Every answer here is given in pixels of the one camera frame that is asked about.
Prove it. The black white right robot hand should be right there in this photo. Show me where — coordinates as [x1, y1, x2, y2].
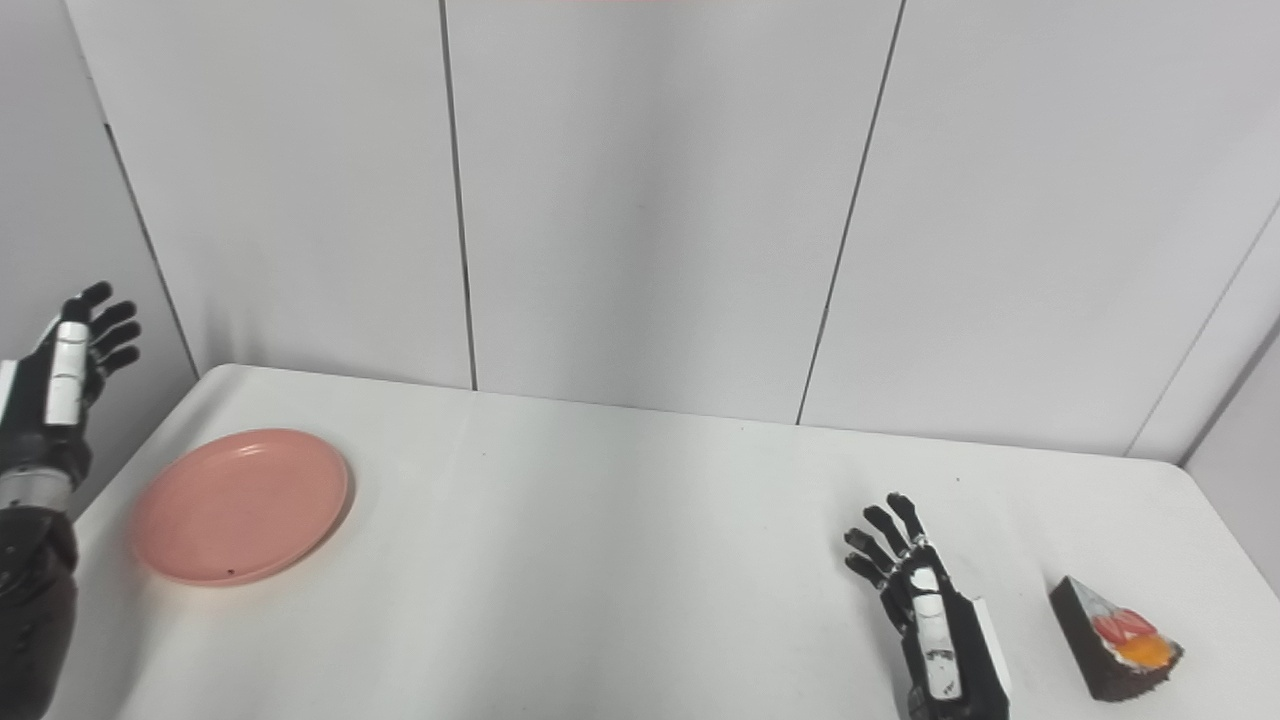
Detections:
[844, 493, 1011, 720]

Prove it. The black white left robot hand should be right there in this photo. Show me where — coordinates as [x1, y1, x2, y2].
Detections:
[0, 282, 142, 483]

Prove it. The chocolate cake slice with fruit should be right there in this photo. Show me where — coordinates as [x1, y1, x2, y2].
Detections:
[1049, 576, 1185, 703]

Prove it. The pink round plate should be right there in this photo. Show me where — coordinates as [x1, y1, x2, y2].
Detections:
[128, 429, 351, 587]

